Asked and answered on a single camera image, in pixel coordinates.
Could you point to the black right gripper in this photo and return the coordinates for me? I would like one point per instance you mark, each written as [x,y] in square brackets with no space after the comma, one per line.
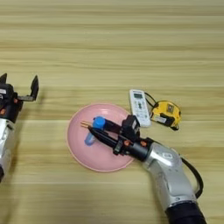
[135,148]

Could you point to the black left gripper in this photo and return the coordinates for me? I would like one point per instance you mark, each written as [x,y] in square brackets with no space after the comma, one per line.
[10,109]

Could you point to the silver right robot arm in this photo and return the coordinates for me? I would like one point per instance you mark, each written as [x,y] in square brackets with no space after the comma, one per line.
[172,178]

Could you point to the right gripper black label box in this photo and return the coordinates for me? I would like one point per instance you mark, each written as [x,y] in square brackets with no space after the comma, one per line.
[130,127]

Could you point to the blue glue stick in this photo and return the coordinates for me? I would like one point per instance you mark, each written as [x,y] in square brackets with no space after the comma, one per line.
[98,122]

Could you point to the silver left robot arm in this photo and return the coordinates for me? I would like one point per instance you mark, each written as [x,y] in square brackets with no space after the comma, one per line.
[5,145]

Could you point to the pink round plate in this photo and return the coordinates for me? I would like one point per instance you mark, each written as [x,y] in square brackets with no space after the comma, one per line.
[78,151]

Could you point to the white remote control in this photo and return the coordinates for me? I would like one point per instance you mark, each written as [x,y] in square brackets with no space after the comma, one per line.
[139,106]

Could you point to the yellow tape measure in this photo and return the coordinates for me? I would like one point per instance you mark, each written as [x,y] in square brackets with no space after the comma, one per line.
[166,113]

